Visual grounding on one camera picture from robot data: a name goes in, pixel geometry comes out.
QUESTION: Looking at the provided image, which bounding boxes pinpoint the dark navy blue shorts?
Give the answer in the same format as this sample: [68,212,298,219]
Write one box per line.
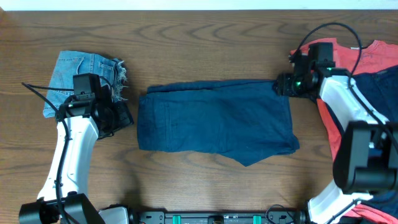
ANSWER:
[137,80,300,166]

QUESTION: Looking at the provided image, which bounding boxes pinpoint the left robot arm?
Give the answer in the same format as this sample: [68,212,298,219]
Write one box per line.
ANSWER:
[19,73,134,223]

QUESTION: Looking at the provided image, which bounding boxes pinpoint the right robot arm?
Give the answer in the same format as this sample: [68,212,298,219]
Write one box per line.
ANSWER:
[274,38,397,223]

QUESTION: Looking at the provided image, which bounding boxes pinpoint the folded light blue denim shorts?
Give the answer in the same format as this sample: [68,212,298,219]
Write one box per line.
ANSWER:
[42,50,129,119]

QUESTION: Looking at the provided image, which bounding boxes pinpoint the dark navy garment in pile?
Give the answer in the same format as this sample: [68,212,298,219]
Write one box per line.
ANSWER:
[354,65,397,218]

